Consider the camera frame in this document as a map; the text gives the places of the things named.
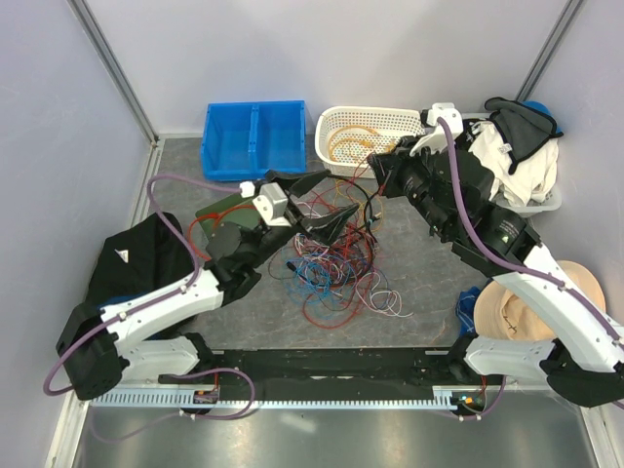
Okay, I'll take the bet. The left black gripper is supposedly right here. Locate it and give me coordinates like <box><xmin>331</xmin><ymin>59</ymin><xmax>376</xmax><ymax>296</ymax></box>
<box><xmin>247</xmin><ymin>169</ymin><xmax>360</xmax><ymax>268</ymax></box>

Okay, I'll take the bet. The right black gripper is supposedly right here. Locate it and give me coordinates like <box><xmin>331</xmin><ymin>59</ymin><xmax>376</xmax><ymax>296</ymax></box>
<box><xmin>370</xmin><ymin>134</ymin><xmax>455</xmax><ymax>238</ymax></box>

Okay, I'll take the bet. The yellow thin wire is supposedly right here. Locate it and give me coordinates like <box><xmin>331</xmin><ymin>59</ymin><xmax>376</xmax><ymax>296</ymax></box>
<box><xmin>333</xmin><ymin>178</ymin><xmax>386</xmax><ymax>245</ymax></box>

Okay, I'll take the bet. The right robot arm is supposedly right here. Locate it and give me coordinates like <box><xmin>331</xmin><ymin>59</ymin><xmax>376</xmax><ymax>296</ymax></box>
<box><xmin>367</xmin><ymin>145</ymin><xmax>623</xmax><ymax>408</ymax></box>

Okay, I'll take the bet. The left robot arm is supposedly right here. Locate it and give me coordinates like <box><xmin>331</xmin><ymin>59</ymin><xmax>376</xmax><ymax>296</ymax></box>
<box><xmin>43</xmin><ymin>170</ymin><xmax>359</xmax><ymax>401</ymax></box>

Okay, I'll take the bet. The green plastic tray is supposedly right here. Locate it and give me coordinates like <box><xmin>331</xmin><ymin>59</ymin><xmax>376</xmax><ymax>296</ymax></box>
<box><xmin>195</xmin><ymin>194</ymin><xmax>261</xmax><ymax>229</ymax></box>

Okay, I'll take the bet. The white perforated plastic basket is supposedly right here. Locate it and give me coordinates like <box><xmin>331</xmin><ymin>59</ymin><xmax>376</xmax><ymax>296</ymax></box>
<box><xmin>315</xmin><ymin>106</ymin><xmax>425</xmax><ymax>178</ymax></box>

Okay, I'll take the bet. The blue divided plastic bin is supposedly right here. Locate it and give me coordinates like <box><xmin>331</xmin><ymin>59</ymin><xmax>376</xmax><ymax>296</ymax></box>
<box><xmin>200</xmin><ymin>100</ymin><xmax>306</xmax><ymax>181</ymax></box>

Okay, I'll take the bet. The white cloth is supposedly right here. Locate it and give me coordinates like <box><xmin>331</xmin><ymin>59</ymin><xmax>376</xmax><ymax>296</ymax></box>
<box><xmin>462</xmin><ymin>119</ymin><xmax>560</xmax><ymax>209</ymax></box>

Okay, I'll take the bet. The dark grey cloth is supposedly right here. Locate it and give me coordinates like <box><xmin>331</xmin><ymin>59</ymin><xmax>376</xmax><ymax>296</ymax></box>
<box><xmin>484</xmin><ymin>97</ymin><xmax>562</xmax><ymax>175</ymax></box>

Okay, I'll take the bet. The grey plastic laundry tub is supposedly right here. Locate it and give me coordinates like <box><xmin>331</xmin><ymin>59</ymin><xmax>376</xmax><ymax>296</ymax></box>
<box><xmin>460</xmin><ymin>113</ymin><xmax>563</xmax><ymax>220</ymax></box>

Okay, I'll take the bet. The blue cap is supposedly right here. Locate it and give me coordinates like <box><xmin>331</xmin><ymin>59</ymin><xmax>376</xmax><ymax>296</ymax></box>
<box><xmin>522</xmin><ymin>100</ymin><xmax>564</xmax><ymax>136</ymax></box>

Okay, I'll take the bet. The beige sun hat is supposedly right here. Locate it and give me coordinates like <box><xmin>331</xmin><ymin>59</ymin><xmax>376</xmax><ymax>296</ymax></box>
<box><xmin>473</xmin><ymin>260</ymin><xmax>606</xmax><ymax>341</ymax></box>

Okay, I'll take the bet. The black jacket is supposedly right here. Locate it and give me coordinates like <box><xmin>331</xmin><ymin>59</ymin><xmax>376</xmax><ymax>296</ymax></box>
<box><xmin>85</xmin><ymin>214</ymin><xmax>194</xmax><ymax>308</ymax></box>

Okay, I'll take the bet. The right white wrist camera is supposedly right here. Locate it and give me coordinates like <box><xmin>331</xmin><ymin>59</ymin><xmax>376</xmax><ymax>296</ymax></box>
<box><xmin>409</xmin><ymin>102</ymin><xmax>464</xmax><ymax>157</ymax></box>

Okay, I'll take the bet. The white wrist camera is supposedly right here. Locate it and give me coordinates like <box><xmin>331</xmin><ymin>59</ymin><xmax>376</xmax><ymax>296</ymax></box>
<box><xmin>409</xmin><ymin>102</ymin><xmax>464</xmax><ymax>157</ymax></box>
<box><xmin>239</xmin><ymin>181</ymin><xmax>292</xmax><ymax>227</ymax></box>

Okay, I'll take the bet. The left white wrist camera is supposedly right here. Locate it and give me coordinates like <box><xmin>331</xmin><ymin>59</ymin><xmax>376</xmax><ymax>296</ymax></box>
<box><xmin>239</xmin><ymin>181</ymin><xmax>292</xmax><ymax>227</ymax></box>

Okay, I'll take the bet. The red thin wire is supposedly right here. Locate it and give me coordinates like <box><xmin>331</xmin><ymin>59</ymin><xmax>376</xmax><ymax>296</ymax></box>
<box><xmin>270</xmin><ymin>155</ymin><xmax>391</xmax><ymax>328</ymax></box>

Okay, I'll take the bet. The black usb cable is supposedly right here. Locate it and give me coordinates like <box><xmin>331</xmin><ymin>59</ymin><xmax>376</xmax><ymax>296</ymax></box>
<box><xmin>340</xmin><ymin>177</ymin><xmax>391</xmax><ymax>245</ymax></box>

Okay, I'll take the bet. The blue thin wire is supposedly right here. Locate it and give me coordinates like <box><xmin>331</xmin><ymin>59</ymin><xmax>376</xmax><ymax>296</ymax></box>
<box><xmin>287</xmin><ymin>253</ymin><xmax>371</xmax><ymax>313</ymax></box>

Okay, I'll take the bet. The white thin wire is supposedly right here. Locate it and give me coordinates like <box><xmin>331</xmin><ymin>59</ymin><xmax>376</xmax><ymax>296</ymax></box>
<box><xmin>292</xmin><ymin>233</ymin><xmax>406</xmax><ymax>318</ymax></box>

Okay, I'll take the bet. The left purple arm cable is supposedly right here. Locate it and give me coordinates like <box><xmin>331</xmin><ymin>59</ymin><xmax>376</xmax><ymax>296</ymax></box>
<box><xmin>43</xmin><ymin>173</ymin><xmax>245</xmax><ymax>396</ymax></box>

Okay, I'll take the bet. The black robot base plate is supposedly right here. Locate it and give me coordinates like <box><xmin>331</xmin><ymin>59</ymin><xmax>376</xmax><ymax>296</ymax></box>
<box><xmin>194</xmin><ymin>347</ymin><xmax>483</xmax><ymax>402</ymax></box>

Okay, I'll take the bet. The slotted grey cable duct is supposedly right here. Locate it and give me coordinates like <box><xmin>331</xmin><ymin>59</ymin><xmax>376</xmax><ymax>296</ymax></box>
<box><xmin>90</xmin><ymin>380</ymin><xmax>481</xmax><ymax>410</ymax></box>

